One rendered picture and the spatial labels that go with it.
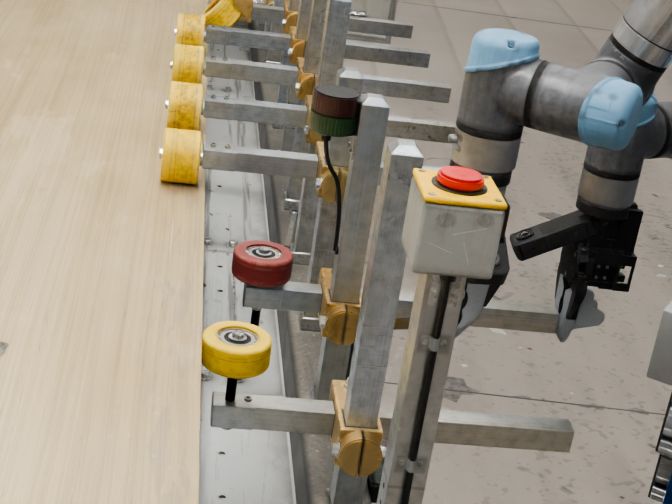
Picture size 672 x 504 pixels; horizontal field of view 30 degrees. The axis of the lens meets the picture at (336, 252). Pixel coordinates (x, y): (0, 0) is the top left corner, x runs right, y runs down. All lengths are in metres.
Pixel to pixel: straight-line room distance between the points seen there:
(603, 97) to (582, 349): 2.41
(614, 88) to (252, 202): 1.39
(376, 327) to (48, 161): 0.72
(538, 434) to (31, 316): 0.61
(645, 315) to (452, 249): 3.02
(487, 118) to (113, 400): 0.50
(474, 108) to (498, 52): 0.07
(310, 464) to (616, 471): 1.64
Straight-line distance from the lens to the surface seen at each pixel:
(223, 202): 2.61
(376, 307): 1.37
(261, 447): 1.78
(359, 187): 1.58
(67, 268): 1.58
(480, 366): 3.48
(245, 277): 1.65
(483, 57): 1.38
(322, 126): 1.54
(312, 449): 1.64
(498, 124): 1.39
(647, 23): 1.45
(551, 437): 1.55
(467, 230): 1.04
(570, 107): 1.35
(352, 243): 1.61
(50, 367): 1.36
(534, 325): 1.75
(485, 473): 3.01
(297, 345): 1.89
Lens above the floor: 1.56
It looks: 23 degrees down
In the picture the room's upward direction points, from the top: 9 degrees clockwise
